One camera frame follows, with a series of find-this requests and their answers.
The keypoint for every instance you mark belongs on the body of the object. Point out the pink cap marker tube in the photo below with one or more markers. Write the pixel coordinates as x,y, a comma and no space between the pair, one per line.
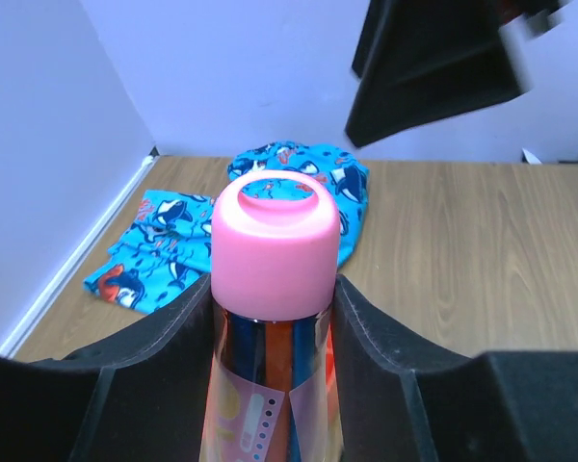
275,240

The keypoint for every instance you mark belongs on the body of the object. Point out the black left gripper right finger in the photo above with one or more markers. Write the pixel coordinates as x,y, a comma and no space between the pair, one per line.
405,398

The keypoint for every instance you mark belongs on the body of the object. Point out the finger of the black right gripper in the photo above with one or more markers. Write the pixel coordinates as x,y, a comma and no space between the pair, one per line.
419,62

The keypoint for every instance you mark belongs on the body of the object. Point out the blue shark print cloth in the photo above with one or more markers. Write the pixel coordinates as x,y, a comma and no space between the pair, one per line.
167,247

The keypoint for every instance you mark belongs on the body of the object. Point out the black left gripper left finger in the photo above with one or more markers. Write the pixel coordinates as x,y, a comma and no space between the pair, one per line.
137,395

